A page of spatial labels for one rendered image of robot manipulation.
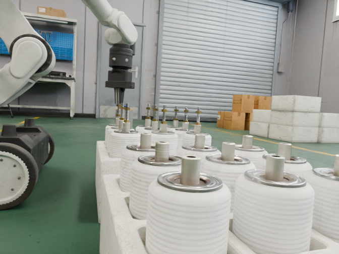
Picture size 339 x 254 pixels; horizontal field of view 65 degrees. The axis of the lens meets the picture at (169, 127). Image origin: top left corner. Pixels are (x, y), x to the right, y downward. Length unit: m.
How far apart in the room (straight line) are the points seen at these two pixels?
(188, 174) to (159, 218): 0.06
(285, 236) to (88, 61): 5.79
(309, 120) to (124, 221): 3.27
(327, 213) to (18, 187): 0.82
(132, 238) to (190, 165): 0.11
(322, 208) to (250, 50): 6.86
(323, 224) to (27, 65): 0.99
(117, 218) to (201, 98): 6.12
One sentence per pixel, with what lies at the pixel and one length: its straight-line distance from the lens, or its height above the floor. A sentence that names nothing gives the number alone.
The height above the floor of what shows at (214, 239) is 0.20.
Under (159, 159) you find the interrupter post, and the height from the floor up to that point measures 0.25.
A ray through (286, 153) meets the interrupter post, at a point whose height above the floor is 0.26.
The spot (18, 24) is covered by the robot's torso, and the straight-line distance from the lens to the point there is 1.18.
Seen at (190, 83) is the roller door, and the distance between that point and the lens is 6.36.
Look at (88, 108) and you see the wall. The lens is 5.94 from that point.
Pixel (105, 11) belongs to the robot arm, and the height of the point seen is 0.65.
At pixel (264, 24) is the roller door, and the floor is 2.51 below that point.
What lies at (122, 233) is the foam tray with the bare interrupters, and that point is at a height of 0.18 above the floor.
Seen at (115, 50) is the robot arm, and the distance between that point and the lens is 1.04.
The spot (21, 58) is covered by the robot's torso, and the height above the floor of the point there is 0.48.
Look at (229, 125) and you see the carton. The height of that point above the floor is 0.07.
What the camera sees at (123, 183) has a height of 0.19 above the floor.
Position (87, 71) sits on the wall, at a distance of 5.98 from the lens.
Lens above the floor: 0.34
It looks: 4 degrees down
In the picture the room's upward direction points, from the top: 3 degrees clockwise
